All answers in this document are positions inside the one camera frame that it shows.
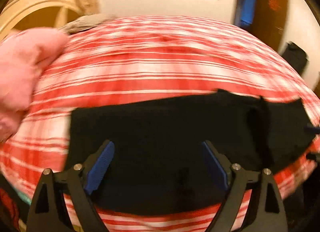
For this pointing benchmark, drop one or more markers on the dark wooden door frame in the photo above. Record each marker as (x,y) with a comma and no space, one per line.
(240,2)

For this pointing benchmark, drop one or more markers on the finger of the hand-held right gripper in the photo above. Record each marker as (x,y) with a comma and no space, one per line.
(313,157)
(312,130)

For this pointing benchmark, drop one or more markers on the black folding chair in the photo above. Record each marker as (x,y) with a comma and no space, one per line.
(295,58)

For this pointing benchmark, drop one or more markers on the red plaid bed sheet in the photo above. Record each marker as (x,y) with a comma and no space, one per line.
(162,59)

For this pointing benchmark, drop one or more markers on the pink folded quilt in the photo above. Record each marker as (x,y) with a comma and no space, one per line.
(22,67)

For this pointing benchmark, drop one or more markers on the cream and wood headboard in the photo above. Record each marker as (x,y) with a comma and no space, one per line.
(32,4)

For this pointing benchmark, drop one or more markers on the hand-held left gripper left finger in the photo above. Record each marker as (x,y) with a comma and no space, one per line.
(100,167)

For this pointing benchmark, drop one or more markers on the striped pillow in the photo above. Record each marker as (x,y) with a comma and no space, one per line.
(85,23)

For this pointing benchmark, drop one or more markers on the black pants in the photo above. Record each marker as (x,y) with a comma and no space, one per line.
(162,122)

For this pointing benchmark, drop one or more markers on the brown wooden door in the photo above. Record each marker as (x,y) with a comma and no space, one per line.
(271,24)

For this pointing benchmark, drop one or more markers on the pile of dark clothes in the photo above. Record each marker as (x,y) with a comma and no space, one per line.
(10,209)

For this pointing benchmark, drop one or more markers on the red paper door decoration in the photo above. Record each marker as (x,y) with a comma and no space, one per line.
(273,3)

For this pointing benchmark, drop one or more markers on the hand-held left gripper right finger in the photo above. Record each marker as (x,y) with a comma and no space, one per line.
(215,167)

